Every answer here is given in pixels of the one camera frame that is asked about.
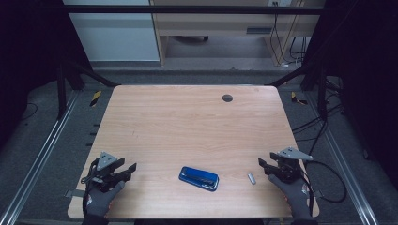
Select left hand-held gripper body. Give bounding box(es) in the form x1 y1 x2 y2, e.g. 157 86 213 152
88 151 126 193

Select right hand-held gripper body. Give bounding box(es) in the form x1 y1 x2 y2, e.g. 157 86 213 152
274 146 314 185

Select blue stapler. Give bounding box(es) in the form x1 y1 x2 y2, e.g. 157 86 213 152
178 166 220 192

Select person's right hand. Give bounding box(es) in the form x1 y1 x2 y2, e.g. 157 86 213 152
268 173 314 221

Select person's left hand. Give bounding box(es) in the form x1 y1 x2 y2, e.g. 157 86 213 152
83 181 126 218

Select dark curtain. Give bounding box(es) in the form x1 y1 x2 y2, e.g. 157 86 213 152
0 0 92 149
303 0 398 190

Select white cabinet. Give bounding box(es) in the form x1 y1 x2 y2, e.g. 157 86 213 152
62 0 161 63

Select light wooden desk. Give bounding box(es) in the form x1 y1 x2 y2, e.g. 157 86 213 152
149 0 327 68

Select black floor cables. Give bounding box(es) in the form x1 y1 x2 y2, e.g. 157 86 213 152
292 76 345 167

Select yellow handled tool right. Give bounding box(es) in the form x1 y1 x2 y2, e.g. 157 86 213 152
290 91 309 106

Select yellow handled tool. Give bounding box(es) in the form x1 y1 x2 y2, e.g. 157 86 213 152
290 91 309 106
89 90 102 108

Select yellow handled tool left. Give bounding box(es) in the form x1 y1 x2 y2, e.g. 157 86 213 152
89 90 102 108

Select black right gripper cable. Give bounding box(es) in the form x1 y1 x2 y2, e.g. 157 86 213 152
299 159 347 217

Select black frame strut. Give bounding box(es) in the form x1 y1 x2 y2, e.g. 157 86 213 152
56 60 121 120
268 64 329 121

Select aluminium floor rail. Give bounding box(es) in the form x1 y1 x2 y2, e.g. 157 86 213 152
0 90 79 225
304 92 381 225

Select thin black floor cable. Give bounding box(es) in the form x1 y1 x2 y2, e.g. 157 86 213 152
21 102 39 121

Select black hanging desk cables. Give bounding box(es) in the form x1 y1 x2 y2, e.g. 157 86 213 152
269 3 310 68

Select black frame crossbar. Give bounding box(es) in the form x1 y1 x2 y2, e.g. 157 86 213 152
62 4 327 15

